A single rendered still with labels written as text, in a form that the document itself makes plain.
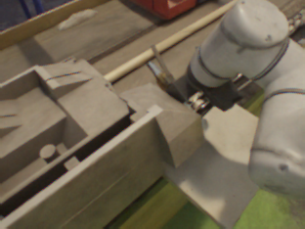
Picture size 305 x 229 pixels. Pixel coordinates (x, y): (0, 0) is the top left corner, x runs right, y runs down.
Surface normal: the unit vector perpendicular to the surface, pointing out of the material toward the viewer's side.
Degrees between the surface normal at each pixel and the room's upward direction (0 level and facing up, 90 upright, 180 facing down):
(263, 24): 27
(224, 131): 0
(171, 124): 54
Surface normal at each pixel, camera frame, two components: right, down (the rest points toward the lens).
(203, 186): -0.03, -0.61
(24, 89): 0.65, 0.47
